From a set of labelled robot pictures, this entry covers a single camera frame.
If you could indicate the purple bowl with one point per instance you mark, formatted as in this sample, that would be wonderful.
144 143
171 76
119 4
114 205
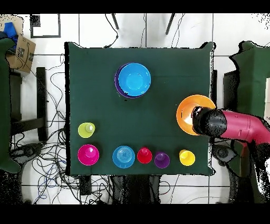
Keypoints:
116 88

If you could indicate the large blue bowl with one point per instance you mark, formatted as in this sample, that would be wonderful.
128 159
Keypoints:
134 79

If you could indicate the large orange bowl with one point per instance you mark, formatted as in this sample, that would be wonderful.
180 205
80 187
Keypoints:
200 99

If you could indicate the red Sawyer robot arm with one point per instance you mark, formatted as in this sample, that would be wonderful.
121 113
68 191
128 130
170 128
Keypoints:
236 124

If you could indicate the dark green tablecloth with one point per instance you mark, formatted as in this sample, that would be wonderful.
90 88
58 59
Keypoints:
137 122

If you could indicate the red cup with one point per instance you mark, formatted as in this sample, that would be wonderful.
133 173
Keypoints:
144 156

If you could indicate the small blue bowl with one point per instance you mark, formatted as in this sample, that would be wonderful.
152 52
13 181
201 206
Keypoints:
123 157

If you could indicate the pale yellow translucent cup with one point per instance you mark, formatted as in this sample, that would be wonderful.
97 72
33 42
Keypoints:
84 131

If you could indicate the purple cup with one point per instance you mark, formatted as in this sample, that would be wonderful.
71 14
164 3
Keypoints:
162 160

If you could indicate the small red bowl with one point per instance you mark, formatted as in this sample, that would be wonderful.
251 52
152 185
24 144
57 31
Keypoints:
88 155

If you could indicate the orange yellow cup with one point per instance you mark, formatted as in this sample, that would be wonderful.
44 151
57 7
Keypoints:
187 158

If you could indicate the black power strip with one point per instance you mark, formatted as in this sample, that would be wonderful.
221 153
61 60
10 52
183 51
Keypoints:
85 186

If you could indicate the black tripod leg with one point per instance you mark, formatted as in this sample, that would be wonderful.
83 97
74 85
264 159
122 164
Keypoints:
170 24
115 21

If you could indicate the black metal stand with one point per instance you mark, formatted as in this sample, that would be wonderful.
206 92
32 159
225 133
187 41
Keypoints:
41 95

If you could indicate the dark grey floor device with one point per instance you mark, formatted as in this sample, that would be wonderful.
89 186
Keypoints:
224 153

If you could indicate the black floor device with knob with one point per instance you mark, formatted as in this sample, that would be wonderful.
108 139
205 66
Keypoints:
27 151

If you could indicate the green covered side table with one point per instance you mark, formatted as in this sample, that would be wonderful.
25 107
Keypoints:
4 105
251 84

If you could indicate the cardboard box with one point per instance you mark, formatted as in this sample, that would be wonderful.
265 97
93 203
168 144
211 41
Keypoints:
25 52

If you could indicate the white boxes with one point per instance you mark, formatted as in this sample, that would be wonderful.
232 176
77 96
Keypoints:
267 95

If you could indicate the flat cardboard sheet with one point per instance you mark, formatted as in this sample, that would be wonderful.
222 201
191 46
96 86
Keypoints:
18 21

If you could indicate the blue bag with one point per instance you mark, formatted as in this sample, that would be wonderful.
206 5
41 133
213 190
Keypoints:
9 28

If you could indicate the black square floor frame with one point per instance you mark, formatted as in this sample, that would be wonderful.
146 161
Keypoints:
45 36

